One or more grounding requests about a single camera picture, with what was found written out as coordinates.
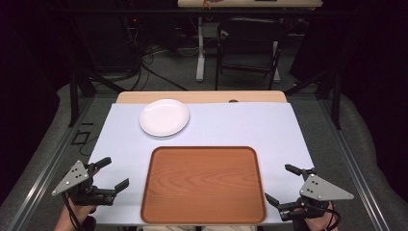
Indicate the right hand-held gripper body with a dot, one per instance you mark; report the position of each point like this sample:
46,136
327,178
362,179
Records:
320,191

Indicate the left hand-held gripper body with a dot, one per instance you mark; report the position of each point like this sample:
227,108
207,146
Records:
74,179

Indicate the person's right hand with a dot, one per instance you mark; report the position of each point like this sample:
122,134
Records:
317,223

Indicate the person's left hand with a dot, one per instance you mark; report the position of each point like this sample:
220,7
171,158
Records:
77,214

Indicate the white table sheet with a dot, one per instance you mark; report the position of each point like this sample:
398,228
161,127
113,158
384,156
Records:
243,128

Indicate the brown wooden tray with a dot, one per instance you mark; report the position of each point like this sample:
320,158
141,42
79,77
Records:
203,184

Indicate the black metal stand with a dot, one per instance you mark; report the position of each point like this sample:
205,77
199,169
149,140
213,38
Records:
74,96
336,96

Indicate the white round plate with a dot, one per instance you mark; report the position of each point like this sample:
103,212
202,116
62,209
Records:
164,117

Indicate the dark table grommet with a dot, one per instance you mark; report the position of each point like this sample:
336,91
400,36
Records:
233,100

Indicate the dark curtain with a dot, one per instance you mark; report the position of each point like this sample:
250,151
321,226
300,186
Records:
378,80
22,96

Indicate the light wooden table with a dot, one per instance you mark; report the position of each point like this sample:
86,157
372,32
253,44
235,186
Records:
192,96

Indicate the dark equipment cabinet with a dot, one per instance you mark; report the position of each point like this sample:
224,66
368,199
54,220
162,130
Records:
106,41

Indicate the black folding chair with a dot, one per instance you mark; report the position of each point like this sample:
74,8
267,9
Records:
253,32

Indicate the white-legged wooden desk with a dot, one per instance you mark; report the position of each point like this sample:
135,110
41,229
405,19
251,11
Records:
250,3

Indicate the small orange object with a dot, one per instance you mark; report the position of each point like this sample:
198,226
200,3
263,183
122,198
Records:
207,4

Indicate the aluminium floor rail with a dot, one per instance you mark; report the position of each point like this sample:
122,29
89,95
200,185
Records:
356,166
41,179

